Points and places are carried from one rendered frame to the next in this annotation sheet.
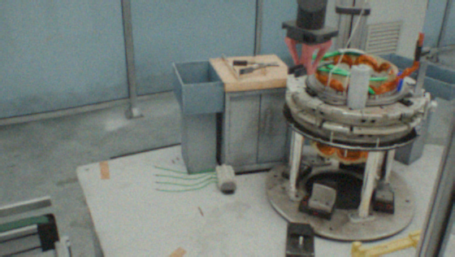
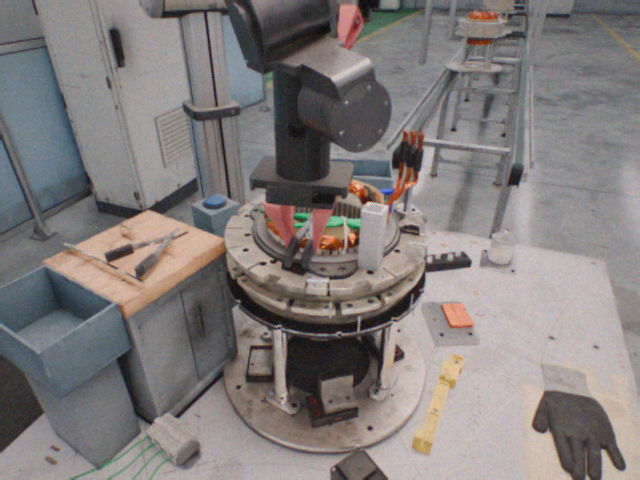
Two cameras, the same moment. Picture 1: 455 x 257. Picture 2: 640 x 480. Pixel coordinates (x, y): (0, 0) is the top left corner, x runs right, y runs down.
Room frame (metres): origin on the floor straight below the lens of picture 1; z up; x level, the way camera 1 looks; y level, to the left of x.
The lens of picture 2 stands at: (0.59, 0.12, 1.45)
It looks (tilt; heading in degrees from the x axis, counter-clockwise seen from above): 33 degrees down; 317
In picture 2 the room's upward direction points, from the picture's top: straight up
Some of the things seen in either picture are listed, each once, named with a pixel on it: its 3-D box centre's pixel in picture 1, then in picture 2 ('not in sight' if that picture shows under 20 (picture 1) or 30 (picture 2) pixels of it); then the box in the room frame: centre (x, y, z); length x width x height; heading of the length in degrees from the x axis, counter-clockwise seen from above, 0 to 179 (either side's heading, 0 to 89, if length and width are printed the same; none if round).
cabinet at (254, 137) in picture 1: (249, 118); (157, 322); (1.22, -0.08, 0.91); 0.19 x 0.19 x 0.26; 14
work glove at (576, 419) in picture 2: not in sight; (575, 416); (0.65, -0.54, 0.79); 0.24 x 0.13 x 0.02; 115
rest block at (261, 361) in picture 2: (296, 167); (261, 360); (1.08, -0.20, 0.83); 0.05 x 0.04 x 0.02; 138
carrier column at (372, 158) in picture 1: (367, 182); (387, 345); (0.90, -0.34, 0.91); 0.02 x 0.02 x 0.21
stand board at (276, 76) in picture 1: (252, 71); (139, 256); (1.22, -0.08, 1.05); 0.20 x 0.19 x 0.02; 104
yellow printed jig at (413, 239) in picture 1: (397, 242); (441, 396); (0.82, -0.40, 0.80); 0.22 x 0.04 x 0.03; 109
